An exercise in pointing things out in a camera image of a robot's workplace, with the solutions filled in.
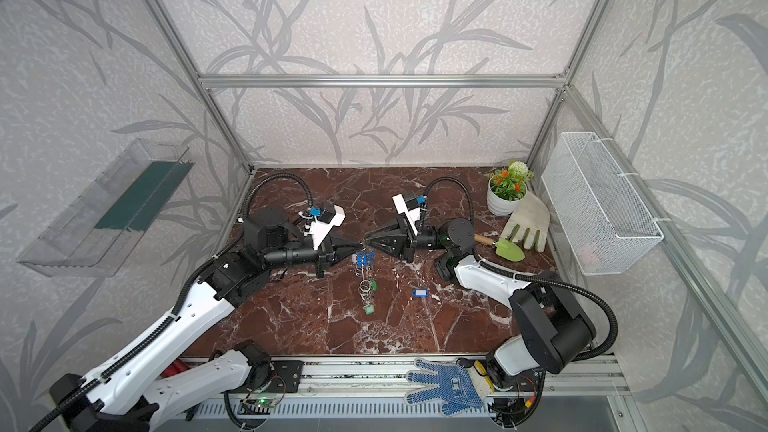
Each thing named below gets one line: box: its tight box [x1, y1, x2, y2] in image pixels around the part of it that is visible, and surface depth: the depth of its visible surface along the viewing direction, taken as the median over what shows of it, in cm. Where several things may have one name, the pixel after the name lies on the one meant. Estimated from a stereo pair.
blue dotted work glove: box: [404, 358, 484, 417], surface depth 72 cm
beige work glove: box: [500, 191, 551, 253], surface depth 104 cm
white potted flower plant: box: [486, 161, 534, 216], surface depth 100 cm
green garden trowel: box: [474, 234, 525, 262], surface depth 99 cm
